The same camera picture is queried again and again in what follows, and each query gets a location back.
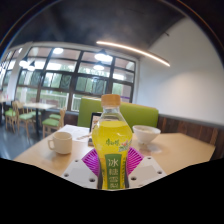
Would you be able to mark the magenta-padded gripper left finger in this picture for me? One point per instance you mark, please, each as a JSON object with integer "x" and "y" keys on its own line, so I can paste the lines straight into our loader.
{"x": 80, "y": 173}

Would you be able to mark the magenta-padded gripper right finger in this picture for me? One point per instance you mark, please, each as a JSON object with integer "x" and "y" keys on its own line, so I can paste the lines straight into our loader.
{"x": 146, "y": 172}

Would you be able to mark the yellow drink bottle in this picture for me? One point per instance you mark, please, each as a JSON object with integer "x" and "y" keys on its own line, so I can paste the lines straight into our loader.
{"x": 111, "y": 140}

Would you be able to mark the small white receipt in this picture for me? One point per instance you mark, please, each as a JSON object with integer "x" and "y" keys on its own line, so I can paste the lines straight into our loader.
{"x": 152, "y": 148}

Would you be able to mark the small dark grey box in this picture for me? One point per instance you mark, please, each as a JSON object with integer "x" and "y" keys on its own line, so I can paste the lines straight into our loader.
{"x": 90, "y": 140}

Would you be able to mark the cream ceramic mug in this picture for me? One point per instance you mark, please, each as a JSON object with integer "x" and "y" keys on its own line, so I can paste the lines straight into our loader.
{"x": 62, "y": 142}

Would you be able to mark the white bowl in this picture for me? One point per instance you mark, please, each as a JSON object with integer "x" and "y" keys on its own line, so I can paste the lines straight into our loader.
{"x": 146, "y": 134}

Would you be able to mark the white paper sheet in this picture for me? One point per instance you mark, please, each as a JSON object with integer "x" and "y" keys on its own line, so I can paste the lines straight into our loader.
{"x": 75, "y": 131}

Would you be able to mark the black-framed tablet stand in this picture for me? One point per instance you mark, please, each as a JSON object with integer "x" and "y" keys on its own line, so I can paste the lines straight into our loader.
{"x": 95, "y": 120}

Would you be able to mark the wooden chairs with green cushions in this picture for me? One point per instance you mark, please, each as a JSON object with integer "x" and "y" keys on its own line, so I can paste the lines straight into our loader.
{"x": 51, "y": 122}

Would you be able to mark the green booth backrest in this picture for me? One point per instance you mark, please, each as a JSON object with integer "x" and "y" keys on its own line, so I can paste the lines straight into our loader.
{"x": 140, "y": 113}

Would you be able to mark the light wooden dining table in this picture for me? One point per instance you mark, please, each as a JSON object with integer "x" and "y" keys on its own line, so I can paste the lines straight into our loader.
{"x": 38, "y": 105}

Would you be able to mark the black pendant lamps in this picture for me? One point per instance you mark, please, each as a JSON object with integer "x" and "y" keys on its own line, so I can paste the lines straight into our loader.
{"x": 102, "y": 56}

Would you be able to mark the long linear ceiling lamp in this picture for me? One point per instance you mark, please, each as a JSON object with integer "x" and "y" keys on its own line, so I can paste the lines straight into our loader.
{"x": 133, "y": 50}

